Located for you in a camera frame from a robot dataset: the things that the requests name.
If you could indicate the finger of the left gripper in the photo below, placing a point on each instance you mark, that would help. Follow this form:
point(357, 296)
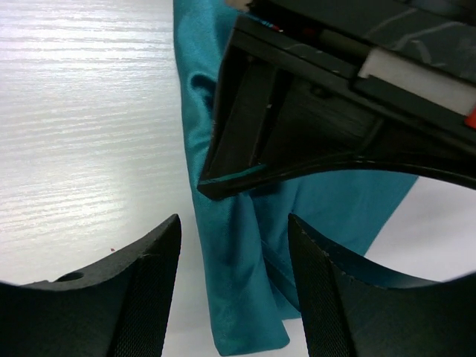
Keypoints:
point(283, 110)

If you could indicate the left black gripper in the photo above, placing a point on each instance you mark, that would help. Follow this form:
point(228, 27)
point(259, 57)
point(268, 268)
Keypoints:
point(426, 48)

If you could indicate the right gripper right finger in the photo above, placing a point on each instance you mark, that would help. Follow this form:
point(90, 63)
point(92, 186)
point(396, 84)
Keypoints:
point(352, 306)

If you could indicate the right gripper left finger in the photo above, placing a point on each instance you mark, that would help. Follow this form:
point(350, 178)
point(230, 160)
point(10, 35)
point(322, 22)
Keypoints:
point(118, 306)

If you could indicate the teal cloth napkin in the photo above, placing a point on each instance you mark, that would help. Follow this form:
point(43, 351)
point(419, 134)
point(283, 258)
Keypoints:
point(248, 271)

